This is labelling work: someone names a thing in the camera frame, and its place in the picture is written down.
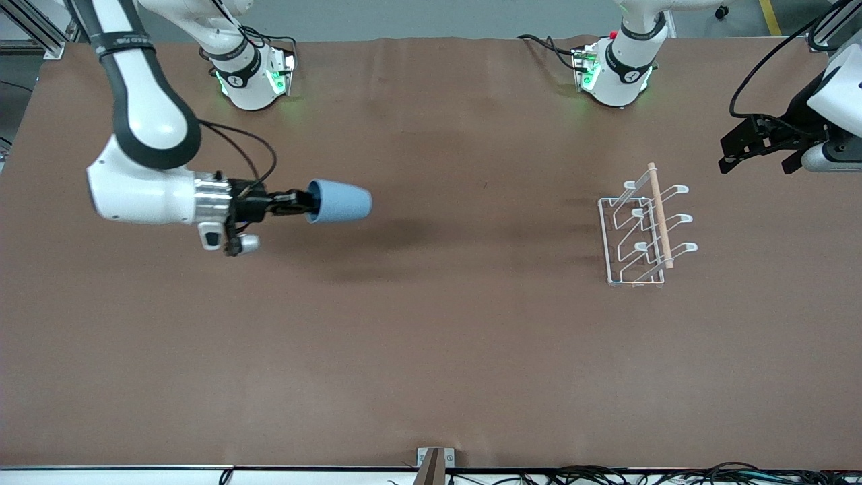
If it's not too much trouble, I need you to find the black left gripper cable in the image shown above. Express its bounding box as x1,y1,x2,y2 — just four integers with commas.
729,0,853,121

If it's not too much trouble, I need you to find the brown table cover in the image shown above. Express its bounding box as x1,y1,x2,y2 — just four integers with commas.
0,35,862,470

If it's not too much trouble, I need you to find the white wire cup rack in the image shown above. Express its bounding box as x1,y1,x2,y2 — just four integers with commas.
598,162,698,289

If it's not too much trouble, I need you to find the blue plastic cup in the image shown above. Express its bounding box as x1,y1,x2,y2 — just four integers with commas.
306,179,373,225

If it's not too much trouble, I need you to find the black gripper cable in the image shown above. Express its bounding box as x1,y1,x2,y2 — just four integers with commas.
199,120,278,197
729,0,853,121

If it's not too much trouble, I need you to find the metal box with green light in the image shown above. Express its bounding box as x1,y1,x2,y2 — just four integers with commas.
572,42,601,92
265,48,298,97

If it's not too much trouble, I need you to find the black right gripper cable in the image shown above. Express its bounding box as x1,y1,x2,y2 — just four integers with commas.
199,120,278,197

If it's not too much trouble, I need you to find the metal bracket with brown post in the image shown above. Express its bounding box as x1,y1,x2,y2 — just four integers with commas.
414,447,456,485

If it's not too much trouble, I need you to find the aluminium frame rail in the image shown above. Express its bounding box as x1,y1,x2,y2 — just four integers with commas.
805,0,862,53
0,0,92,60

